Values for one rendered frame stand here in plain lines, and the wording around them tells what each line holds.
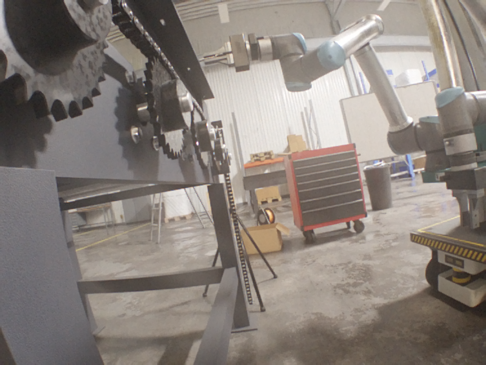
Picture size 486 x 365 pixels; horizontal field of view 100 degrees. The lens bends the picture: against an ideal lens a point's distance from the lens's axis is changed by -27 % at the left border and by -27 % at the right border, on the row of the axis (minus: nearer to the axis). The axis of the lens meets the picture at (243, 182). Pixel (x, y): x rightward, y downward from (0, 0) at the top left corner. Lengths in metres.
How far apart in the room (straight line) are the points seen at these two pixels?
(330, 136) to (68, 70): 11.21
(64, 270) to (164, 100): 0.30
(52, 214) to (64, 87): 0.08
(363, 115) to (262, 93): 6.71
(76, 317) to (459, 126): 0.77
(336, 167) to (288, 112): 8.45
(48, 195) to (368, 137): 5.09
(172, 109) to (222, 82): 11.15
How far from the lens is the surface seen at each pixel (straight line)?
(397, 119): 1.49
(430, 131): 1.46
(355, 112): 5.23
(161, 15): 0.74
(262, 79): 11.55
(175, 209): 8.91
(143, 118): 0.46
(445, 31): 1.04
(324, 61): 0.86
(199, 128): 0.71
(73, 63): 0.22
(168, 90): 0.43
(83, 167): 0.29
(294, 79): 0.94
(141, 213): 11.09
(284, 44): 0.99
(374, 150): 5.15
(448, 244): 1.30
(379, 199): 4.27
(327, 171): 2.82
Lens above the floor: 0.71
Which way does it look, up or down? 1 degrees up
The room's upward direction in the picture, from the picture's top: 10 degrees counter-clockwise
